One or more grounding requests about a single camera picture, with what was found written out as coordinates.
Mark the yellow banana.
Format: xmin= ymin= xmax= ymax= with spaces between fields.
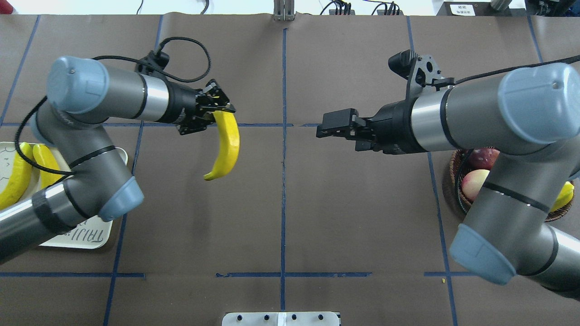
xmin=33 ymin=143 xmax=62 ymax=188
xmin=203 ymin=111 xmax=241 ymax=181

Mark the yellow starfruit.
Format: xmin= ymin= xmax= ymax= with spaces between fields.
xmin=550 ymin=181 xmax=575 ymax=213

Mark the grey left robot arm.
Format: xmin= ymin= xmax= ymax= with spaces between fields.
xmin=1 ymin=52 xmax=236 ymax=264

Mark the brown wicker basket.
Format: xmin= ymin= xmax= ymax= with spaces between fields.
xmin=448 ymin=150 xmax=579 ymax=223

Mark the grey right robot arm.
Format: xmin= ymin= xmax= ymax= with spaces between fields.
xmin=316 ymin=59 xmax=580 ymax=300

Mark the white bear plastic tray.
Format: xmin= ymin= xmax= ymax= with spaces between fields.
xmin=0 ymin=142 xmax=128 ymax=249

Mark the black box with label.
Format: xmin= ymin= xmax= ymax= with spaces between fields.
xmin=436 ymin=0 xmax=527 ymax=17

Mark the yellow-green banana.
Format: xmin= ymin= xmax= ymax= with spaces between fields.
xmin=0 ymin=142 xmax=33 ymax=209

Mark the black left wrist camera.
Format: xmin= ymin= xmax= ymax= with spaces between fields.
xmin=134 ymin=50 xmax=170 ymax=76

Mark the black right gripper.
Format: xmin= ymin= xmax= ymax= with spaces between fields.
xmin=316 ymin=101 xmax=427 ymax=155

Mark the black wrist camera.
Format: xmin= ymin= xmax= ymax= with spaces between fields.
xmin=387 ymin=49 xmax=455 ymax=99
xmin=134 ymin=50 xmax=170 ymax=76

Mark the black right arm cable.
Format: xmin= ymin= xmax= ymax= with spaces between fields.
xmin=453 ymin=54 xmax=580 ymax=86

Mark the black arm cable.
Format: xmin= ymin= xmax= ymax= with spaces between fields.
xmin=14 ymin=37 xmax=212 ymax=176
xmin=453 ymin=54 xmax=580 ymax=86

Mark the pink white peach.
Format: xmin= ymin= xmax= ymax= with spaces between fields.
xmin=460 ymin=169 xmax=490 ymax=203

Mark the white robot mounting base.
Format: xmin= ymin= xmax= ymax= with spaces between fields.
xmin=221 ymin=311 xmax=342 ymax=326

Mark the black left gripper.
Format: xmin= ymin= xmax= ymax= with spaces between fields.
xmin=168 ymin=80 xmax=236 ymax=135

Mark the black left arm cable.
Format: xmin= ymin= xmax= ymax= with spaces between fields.
xmin=14 ymin=37 xmax=212 ymax=176

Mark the aluminium frame post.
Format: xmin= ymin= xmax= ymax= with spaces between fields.
xmin=273 ymin=0 xmax=296 ymax=21

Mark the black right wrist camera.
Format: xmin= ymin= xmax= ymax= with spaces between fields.
xmin=387 ymin=49 xmax=455 ymax=99

